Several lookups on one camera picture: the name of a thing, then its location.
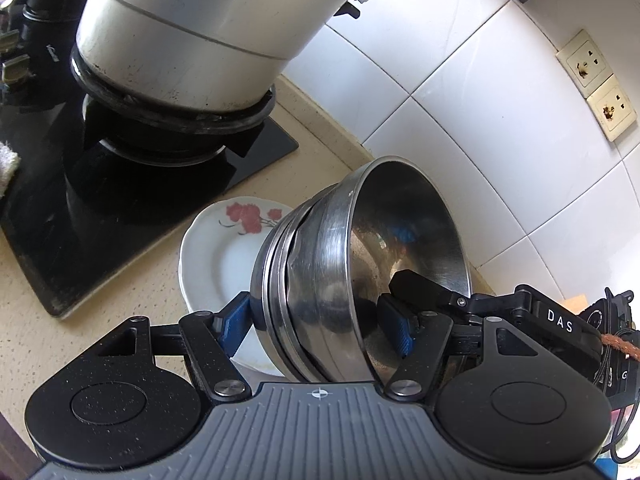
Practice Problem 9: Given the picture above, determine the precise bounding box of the pale cloth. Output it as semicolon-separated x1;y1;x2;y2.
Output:
0;141;22;198

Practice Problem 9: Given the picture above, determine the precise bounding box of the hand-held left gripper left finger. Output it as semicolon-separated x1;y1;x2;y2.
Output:
97;291;252;401

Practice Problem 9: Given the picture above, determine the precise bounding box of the black cable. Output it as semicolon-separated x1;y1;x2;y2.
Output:
599;385;640;467

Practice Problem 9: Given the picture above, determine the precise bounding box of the brown braided cord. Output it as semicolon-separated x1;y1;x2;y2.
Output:
601;332;640;362

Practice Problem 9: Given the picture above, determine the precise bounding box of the black glass stove top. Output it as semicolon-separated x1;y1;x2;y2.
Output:
0;0;301;319

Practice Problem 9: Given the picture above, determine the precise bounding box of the cream wall socket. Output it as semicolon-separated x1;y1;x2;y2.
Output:
586;74;640;144
555;29;617;99

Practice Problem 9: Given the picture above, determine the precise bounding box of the white plate red flower print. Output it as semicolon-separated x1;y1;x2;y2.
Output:
178;199;301;378

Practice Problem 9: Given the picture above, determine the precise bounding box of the large aluminium pot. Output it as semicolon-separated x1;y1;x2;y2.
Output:
70;0;375;135

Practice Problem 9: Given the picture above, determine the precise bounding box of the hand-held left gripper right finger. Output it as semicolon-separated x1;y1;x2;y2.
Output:
377;294;526;401

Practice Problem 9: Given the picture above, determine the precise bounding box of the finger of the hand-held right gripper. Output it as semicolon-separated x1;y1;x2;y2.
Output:
389;270;533;323

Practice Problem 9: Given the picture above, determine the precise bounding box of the large stainless steel bowl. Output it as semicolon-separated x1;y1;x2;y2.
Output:
249;187;351;381

